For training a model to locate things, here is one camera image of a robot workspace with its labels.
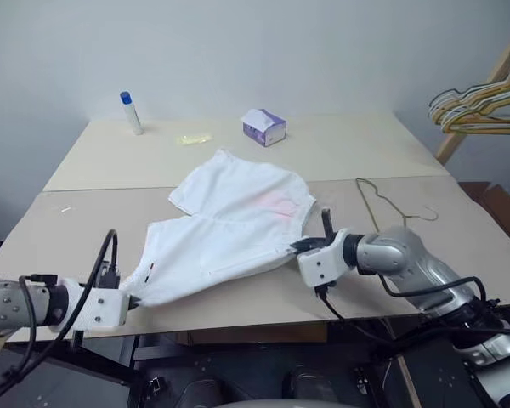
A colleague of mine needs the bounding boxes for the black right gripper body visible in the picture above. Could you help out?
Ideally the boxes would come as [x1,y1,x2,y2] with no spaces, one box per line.
[315,232,339,252]

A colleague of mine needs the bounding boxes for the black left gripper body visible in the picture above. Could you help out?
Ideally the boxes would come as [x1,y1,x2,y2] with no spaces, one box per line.
[98,259,121,291]

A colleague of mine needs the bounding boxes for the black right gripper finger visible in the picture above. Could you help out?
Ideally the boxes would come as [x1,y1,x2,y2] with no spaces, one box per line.
[320,207,337,240]
[290,238,322,257]

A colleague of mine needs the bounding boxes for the white shorts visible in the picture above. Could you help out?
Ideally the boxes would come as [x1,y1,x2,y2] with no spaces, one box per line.
[119,146,317,309]

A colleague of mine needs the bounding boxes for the wooden hanger rack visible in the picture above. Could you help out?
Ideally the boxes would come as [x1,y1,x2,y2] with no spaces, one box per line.
[434,34,510,163]

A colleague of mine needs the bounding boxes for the black panel with screws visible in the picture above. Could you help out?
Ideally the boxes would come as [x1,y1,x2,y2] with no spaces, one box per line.
[0,339,133,408]

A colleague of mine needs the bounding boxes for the purple tissue box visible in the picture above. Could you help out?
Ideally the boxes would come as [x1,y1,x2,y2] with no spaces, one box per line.
[241,108,287,148]

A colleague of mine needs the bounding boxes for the yellow plastic wrapper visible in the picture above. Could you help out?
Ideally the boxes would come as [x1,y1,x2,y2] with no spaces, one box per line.
[176,133,213,147]

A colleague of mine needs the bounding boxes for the white bottle with blue cap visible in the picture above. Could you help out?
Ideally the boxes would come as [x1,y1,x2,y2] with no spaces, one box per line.
[119,90,145,137]

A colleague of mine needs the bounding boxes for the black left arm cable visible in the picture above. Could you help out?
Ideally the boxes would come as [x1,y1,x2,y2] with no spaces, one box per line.
[18,229,121,354]

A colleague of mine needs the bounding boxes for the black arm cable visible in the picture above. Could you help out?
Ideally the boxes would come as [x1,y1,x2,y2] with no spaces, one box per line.
[18,229,121,354]
[313,275,503,328]

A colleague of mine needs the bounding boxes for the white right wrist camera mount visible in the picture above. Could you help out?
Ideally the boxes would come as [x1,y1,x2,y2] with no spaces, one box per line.
[296,228,354,291]

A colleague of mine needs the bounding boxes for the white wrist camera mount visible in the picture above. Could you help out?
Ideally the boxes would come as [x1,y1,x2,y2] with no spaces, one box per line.
[296,228,354,291]
[55,276,131,333]

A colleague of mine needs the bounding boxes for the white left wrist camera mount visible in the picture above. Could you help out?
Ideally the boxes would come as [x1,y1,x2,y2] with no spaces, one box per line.
[55,276,131,333]

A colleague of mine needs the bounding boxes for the thin wire hanger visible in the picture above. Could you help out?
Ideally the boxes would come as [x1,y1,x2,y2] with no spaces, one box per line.
[355,177,439,231]

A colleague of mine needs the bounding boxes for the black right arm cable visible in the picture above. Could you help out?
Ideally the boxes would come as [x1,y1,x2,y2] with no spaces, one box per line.
[313,275,503,328]

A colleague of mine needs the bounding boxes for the bundle of wire hangers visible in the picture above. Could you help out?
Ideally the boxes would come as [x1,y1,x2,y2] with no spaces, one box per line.
[428,40,510,136]

